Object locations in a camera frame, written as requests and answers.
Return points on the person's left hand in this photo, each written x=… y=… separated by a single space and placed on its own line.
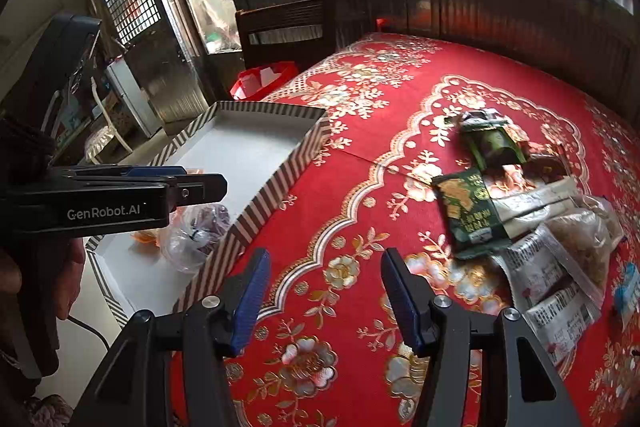
x=72 y=277

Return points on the orange snack packet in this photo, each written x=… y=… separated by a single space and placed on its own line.
x=145 y=236

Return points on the white box appliance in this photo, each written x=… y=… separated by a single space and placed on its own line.
x=130 y=97

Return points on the dark wooden chair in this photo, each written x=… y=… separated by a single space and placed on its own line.
x=285 y=32

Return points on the brown snack packet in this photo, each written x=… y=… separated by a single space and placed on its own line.
x=547 y=166

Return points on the striped cardboard box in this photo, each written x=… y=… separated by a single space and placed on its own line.
x=240 y=142

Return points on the clear plastic snack bag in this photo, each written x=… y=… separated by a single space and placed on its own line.
x=195 y=237

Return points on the white labelled clear packet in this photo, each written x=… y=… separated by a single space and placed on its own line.
x=535 y=267
x=560 y=322

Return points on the green snack packet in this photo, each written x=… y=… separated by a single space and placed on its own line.
x=492 y=144

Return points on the small blue snack packet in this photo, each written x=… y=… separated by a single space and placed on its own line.
x=630 y=292

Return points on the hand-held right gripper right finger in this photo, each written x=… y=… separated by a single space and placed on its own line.
x=400 y=302

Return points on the beige stick packet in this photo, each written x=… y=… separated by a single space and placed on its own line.
x=535 y=197
x=540 y=219

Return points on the red floral tablecloth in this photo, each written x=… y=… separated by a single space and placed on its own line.
x=375 y=147

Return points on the clear bag of nuts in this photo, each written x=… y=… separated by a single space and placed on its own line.
x=585 y=237

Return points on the black appliance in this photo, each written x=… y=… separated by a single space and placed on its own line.
x=55 y=67

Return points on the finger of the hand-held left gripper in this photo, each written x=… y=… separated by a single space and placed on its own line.
x=150 y=171
x=205 y=192

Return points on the dark green cracker packet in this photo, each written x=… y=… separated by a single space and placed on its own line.
x=470 y=217

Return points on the red gift bag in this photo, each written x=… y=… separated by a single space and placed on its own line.
x=260 y=82

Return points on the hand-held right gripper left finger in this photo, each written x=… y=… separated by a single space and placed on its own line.
x=252 y=297

